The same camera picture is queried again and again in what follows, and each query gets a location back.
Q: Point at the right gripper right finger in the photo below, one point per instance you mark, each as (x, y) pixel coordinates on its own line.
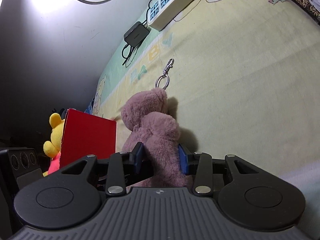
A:
(198, 166)

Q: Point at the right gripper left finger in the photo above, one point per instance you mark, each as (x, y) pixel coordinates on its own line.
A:
(124, 170)

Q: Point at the pink teddy bear plush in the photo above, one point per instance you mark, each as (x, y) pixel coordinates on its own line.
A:
(145, 115)

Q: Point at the yellow tiger plush toy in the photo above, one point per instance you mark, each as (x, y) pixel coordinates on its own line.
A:
(52, 148)

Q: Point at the red cardboard box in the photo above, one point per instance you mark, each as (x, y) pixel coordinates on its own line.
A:
(86, 134)

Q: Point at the black speaker device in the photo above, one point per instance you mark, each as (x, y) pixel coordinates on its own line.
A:
(19, 167)

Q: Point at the metal keyring clasp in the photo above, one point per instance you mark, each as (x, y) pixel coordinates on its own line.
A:
(165, 75)

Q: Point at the black power adapter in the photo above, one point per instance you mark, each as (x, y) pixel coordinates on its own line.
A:
(136, 34)

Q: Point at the white blue power strip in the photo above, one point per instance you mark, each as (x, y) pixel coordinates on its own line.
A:
(163, 12)

